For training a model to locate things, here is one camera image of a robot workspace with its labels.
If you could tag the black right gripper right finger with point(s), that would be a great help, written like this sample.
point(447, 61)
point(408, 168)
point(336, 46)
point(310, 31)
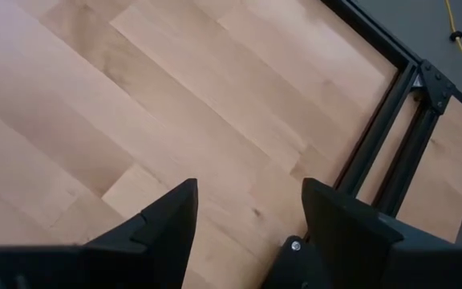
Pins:
point(367, 253)

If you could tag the black aluminium table frame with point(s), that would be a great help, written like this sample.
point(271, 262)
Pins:
point(379, 128)

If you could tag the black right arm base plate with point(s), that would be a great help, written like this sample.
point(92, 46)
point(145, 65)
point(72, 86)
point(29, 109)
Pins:
point(291, 265)

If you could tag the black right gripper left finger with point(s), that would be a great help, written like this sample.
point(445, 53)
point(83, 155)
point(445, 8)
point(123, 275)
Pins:
point(155, 249)

